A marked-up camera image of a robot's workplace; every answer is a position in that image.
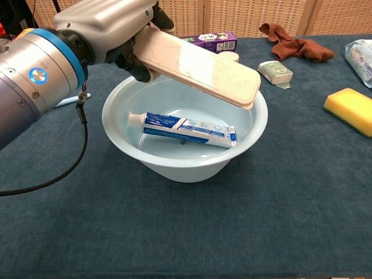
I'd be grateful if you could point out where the yellow sponge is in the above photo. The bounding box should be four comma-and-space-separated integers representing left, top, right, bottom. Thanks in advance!
323, 87, 372, 138

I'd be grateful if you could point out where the green wrapped soap bar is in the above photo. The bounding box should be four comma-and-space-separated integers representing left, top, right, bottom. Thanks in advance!
257, 60, 294, 90

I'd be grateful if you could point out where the light blue wet wipes pack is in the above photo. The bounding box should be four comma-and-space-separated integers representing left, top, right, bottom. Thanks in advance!
344, 39, 372, 89

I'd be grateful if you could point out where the purple toothpaste box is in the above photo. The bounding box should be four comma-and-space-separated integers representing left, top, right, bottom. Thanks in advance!
178, 31, 238, 55

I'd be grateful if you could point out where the blue white toothpaste tube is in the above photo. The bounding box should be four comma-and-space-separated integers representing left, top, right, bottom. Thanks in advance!
128, 111, 238, 149

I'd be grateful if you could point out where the brown crumpled cloth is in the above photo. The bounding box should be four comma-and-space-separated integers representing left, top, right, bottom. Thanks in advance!
259, 23, 335, 63

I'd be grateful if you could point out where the small white round jar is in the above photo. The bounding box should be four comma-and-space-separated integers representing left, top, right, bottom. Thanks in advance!
217, 51, 240, 63

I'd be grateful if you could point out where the wicker folding screen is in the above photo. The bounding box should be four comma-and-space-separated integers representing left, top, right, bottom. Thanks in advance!
25, 0, 372, 43

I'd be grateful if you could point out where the light blue plastic basin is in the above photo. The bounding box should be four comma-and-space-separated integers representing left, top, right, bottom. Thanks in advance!
102, 74, 268, 183

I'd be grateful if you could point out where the pink beige toothbrush case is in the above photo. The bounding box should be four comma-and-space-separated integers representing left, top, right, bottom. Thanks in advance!
134, 26, 262, 110

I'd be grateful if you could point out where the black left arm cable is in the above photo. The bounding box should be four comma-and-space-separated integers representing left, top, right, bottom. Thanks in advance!
0, 84, 89, 197

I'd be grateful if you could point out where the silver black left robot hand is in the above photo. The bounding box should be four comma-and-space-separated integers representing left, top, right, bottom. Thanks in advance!
53, 0, 175, 82

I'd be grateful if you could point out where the teal tablecloth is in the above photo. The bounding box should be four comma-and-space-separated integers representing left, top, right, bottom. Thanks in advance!
0, 34, 372, 279

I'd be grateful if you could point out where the light blue toothbrush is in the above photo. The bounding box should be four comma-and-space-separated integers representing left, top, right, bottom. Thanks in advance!
53, 92, 92, 109

